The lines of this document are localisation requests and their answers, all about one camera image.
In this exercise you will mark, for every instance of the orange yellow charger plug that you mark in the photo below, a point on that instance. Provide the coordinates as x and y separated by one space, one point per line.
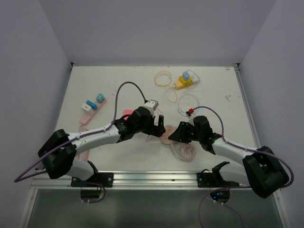
178 85

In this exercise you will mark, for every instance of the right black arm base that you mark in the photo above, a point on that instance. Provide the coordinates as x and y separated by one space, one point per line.
208 179

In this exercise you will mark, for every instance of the pink plug adapter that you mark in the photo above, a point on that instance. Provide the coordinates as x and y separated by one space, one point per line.
127 113

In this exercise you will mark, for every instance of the white plug on cube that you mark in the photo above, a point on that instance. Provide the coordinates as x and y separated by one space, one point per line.
195 79

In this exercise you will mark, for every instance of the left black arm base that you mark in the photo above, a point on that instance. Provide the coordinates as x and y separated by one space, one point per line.
102 178

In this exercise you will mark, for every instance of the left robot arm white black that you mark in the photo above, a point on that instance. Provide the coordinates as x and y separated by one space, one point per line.
59 152

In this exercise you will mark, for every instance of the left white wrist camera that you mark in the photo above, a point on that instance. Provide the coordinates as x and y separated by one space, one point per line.
151 105

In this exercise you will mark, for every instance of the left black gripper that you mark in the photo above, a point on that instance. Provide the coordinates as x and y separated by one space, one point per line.
154 129

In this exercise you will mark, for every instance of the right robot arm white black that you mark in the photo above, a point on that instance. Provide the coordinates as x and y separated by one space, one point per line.
256 168

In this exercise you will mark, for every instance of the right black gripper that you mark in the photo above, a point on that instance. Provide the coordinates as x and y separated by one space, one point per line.
180 136

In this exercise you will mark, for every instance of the aluminium front rail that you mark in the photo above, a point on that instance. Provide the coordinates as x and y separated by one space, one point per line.
133 180

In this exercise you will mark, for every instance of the pink rectangular power strip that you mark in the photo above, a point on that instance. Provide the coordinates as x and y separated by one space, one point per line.
85 118

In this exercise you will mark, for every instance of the light blue charger plug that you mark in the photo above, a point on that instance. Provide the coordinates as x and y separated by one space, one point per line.
185 76

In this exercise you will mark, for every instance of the teal plug adapter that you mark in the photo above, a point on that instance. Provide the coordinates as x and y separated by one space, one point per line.
100 98

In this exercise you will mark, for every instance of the yellow cube socket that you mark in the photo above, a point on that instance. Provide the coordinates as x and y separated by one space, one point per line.
185 83

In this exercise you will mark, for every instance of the blue plug adapter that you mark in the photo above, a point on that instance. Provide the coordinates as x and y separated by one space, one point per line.
93 105

